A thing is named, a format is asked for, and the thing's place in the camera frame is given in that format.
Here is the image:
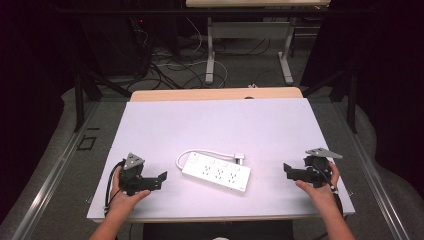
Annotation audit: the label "white metal desk frame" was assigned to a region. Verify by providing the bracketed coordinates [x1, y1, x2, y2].
[204, 16, 297, 86]

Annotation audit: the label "white power strip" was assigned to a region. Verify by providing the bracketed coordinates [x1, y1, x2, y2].
[181, 151, 252, 194]

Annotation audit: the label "black metal stand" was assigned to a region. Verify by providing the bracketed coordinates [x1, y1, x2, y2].
[302, 64, 358, 135]
[73, 64, 133, 133]

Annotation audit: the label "black floor cables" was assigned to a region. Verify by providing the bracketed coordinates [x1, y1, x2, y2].
[126, 36, 208, 92]

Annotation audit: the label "person's right hand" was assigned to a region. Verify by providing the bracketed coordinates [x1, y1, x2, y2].
[295, 161, 341, 215]

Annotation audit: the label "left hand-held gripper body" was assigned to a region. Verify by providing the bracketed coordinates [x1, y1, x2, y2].
[118, 152, 150, 197]

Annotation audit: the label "white power strip cable with plug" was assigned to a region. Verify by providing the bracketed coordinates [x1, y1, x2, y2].
[175, 148, 246, 171]

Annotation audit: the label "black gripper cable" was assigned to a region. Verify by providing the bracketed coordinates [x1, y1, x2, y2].
[318, 162, 345, 218]
[103, 160, 127, 216]

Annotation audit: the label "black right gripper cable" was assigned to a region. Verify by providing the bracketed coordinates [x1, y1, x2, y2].
[318, 162, 345, 218]

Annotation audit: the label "black computer tower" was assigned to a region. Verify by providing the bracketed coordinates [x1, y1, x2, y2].
[79, 14, 152, 78]

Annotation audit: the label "thin white hanging cable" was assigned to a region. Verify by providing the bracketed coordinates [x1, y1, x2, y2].
[185, 16, 204, 54]

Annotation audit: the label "white floor cable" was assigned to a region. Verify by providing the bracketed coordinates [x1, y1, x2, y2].
[155, 59, 230, 90]

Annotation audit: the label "person's left hand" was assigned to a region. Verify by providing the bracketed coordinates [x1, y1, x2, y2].
[107, 166, 152, 218]

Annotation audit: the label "aluminium floor rail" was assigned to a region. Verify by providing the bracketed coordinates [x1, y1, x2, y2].
[332, 99, 412, 240]
[10, 100, 102, 240]

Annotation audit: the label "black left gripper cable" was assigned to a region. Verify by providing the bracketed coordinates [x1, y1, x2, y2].
[103, 160, 127, 216]

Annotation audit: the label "black floor hatch frame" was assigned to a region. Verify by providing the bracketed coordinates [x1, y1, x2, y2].
[76, 135, 98, 152]

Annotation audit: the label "white table cover sheet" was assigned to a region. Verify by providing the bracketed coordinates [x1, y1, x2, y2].
[86, 97, 356, 223]

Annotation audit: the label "wooden table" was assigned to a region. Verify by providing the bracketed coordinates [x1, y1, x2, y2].
[129, 86, 305, 103]

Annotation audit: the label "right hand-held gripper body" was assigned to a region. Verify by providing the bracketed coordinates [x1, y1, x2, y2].
[303, 147, 344, 189]

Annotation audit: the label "light desk top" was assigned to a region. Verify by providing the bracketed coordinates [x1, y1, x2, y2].
[185, 0, 332, 9]

